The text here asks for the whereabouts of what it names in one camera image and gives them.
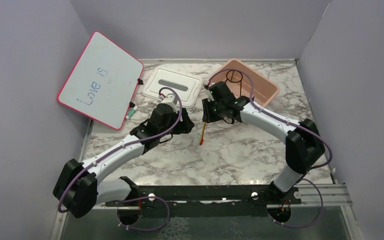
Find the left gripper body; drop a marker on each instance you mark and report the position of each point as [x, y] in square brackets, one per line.
[174, 120]

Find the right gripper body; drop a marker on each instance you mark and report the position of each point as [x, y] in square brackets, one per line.
[213, 111]

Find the red yellow green spatula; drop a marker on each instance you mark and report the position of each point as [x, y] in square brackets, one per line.
[202, 134]

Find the black wire tripod stand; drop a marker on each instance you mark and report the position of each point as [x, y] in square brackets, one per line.
[234, 80]

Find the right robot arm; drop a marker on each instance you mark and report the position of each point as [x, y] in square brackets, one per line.
[303, 146]

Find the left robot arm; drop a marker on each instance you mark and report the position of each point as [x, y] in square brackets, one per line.
[77, 187]

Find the pink plastic bin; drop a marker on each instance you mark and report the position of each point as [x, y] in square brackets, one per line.
[264, 90]

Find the green whiteboard marker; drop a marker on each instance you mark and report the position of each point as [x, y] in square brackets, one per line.
[131, 112]

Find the white plastic lid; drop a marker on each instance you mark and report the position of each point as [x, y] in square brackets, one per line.
[185, 85]

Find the black whiteboard clip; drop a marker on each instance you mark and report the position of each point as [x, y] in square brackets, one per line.
[140, 81]

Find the pink-framed whiteboard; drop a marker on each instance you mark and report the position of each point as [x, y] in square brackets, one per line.
[103, 82]

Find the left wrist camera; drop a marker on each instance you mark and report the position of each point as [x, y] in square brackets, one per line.
[170, 99]

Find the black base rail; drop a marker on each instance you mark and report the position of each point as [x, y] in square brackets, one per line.
[199, 201]

